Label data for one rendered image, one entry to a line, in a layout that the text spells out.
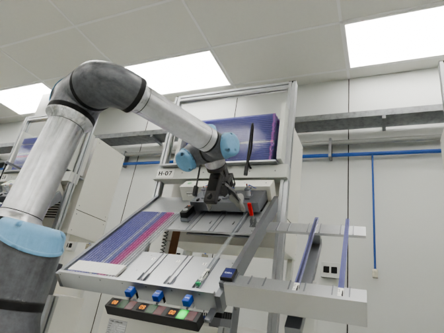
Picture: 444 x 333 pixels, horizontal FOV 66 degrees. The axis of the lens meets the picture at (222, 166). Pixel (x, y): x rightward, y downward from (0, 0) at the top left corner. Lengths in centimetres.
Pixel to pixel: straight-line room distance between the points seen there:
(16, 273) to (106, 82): 43
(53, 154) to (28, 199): 11
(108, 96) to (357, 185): 263
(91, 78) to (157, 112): 17
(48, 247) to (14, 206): 18
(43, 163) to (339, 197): 265
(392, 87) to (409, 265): 164
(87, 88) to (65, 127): 11
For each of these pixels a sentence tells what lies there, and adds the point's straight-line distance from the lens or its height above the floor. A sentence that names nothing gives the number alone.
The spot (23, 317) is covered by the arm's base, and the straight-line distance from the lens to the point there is 67.
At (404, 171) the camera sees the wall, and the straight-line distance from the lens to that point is 323.
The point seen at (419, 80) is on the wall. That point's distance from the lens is 370.
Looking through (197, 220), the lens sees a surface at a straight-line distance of 158.
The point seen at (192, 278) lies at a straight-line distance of 121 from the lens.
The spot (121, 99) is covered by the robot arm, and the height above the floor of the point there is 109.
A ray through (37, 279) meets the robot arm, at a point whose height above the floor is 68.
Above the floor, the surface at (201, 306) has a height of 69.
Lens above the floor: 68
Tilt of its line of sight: 23 degrees up
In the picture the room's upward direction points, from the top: 9 degrees clockwise
